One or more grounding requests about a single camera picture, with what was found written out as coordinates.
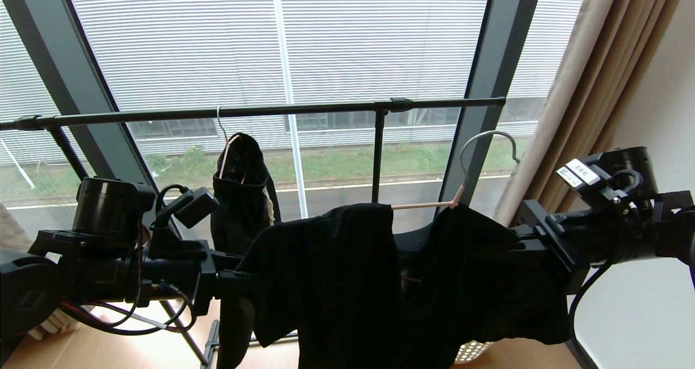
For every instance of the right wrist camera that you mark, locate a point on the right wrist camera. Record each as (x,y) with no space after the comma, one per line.
(592,179)

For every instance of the black clothes rack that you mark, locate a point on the black clothes rack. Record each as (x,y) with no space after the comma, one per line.
(298,109)

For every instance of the pink clothes hanger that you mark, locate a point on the pink clothes hanger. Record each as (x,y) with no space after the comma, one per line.
(223,141)
(461,187)

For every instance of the window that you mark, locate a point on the window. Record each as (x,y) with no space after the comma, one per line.
(380,32)

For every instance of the black shorts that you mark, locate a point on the black shorts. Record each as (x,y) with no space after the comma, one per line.
(241,206)

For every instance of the white laundry basket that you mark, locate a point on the white laundry basket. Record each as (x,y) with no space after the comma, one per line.
(471,351)

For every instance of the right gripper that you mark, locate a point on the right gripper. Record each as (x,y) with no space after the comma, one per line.
(570,244)

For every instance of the black short-sleeved shirt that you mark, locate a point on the black short-sleeved shirt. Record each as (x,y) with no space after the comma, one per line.
(380,293)

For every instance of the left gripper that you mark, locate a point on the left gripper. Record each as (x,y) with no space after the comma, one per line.
(163,277)

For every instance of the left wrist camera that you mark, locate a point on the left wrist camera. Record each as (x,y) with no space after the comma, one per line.
(187,209)

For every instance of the beige curtain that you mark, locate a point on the beige curtain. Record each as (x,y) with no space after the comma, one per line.
(586,87)
(49,323)

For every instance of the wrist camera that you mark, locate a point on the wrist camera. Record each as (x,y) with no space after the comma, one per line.
(592,179)
(187,209)

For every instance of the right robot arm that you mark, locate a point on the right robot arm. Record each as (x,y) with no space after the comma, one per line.
(651,195)

